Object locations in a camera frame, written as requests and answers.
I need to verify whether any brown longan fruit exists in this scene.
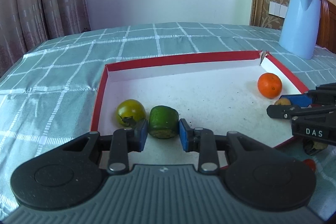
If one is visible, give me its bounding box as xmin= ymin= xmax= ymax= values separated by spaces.
xmin=274 ymin=97 xmax=291 ymax=106

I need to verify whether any red cherry tomato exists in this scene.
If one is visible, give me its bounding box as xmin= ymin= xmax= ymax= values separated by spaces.
xmin=303 ymin=159 xmax=316 ymax=172

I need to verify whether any green cucumber piece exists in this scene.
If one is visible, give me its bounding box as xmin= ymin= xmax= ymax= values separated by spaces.
xmin=148 ymin=105 xmax=179 ymax=139

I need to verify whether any large green tomato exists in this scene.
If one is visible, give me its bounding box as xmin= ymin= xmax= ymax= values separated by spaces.
xmin=302 ymin=139 xmax=328 ymax=156

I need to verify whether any orange tangerine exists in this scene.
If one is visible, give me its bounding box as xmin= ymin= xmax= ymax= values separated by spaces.
xmin=257 ymin=73 xmax=282 ymax=99

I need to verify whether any red shallow cardboard tray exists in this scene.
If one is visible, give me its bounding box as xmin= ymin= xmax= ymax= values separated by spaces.
xmin=91 ymin=51 xmax=307 ymax=147

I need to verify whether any light blue kettle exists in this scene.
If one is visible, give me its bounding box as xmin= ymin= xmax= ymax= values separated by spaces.
xmin=279 ymin=0 xmax=321 ymax=60

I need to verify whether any wooden chair back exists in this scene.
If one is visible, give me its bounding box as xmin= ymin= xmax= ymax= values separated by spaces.
xmin=317 ymin=0 xmax=336 ymax=53

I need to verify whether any teal checked bedsheet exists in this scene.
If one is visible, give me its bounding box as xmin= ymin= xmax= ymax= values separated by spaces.
xmin=1 ymin=22 xmax=335 ymax=218

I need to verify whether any green tomato in tray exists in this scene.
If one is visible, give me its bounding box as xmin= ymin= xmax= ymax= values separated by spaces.
xmin=116 ymin=99 xmax=146 ymax=127

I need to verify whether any pink patterned curtain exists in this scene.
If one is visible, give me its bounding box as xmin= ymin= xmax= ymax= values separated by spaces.
xmin=1 ymin=0 xmax=91 ymax=75

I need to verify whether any white wall switch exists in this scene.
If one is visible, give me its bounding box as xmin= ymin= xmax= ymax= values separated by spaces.
xmin=268 ymin=1 xmax=288 ymax=18

